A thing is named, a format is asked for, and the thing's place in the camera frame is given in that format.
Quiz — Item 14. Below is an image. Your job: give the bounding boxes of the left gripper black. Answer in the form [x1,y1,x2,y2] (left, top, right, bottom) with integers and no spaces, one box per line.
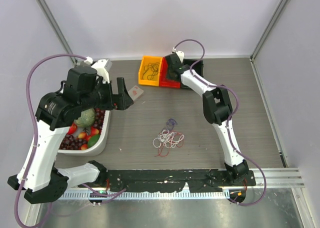
[80,76,134,111]

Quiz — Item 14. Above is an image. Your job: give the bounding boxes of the red wire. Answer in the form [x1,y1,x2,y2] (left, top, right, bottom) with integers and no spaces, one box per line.
[162,77,181,85]
[154,130,185,158]

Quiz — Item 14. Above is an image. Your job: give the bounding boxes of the purple wire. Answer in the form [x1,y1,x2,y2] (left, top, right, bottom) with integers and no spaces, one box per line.
[143,62,161,73]
[140,66,159,81]
[165,117,179,129]

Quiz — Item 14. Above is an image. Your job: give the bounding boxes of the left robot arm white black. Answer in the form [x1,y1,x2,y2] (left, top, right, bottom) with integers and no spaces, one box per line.
[7,66,134,204]

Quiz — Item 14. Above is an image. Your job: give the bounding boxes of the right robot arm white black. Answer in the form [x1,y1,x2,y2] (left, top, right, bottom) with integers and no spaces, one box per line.
[164,52,249,186]

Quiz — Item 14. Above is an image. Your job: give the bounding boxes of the playing card box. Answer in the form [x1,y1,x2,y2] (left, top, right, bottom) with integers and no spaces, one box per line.
[128,85,144,103]

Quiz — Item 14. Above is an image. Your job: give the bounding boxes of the red plastic bin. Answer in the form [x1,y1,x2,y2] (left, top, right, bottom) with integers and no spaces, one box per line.
[158,57,181,89]

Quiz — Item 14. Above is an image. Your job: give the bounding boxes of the black plastic bin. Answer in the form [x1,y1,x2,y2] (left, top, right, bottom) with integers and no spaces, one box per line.
[180,58,204,89]

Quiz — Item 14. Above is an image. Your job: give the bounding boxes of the yellow plastic bin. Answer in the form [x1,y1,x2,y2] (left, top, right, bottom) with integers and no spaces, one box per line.
[138,55,163,87]

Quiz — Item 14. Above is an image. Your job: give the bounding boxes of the dark red grape bunch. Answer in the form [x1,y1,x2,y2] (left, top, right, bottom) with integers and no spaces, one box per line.
[93,108,106,131]

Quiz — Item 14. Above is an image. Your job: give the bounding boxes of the green melon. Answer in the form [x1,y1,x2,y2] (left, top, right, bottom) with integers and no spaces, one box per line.
[74,108,96,128]

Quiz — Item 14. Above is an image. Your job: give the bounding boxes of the white plastic basket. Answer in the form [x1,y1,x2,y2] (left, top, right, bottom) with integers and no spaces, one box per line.
[58,110,111,157]

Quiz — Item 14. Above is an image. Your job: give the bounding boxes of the small peach fruits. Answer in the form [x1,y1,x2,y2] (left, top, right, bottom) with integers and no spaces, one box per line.
[76,126,101,151]

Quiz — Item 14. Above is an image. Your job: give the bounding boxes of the red apple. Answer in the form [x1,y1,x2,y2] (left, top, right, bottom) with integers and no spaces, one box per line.
[67,123,78,135]

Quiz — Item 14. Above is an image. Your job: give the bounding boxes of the small red grape bunch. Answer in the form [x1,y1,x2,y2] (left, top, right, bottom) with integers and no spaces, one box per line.
[59,135,89,151]

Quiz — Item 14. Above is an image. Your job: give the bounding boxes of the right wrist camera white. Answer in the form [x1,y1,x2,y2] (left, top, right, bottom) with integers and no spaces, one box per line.
[171,47,185,63]

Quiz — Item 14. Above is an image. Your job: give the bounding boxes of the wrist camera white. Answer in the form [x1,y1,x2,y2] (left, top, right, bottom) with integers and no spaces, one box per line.
[91,59,112,84]
[171,47,185,63]

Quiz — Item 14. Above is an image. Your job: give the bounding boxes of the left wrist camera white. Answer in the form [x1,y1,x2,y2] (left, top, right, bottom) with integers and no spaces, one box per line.
[91,59,112,84]

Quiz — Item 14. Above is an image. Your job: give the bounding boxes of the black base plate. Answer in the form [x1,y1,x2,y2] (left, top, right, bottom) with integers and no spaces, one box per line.
[87,169,256,193]

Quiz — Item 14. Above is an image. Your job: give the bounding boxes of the white slotted cable duct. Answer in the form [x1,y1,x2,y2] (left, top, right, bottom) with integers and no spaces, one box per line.
[59,189,230,201]

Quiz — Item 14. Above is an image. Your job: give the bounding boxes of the aluminium frame rail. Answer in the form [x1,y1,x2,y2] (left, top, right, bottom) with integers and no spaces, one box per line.
[249,167,305,189]

